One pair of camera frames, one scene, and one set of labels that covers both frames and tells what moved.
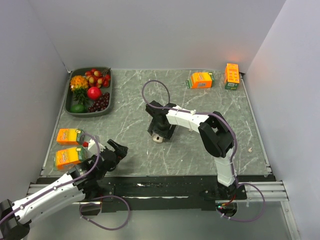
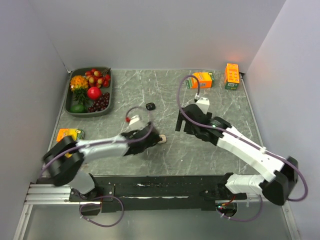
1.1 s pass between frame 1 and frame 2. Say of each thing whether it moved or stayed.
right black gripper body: moved
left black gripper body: moved
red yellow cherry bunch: stayed
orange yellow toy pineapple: stayed
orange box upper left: stayed
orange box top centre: stayed
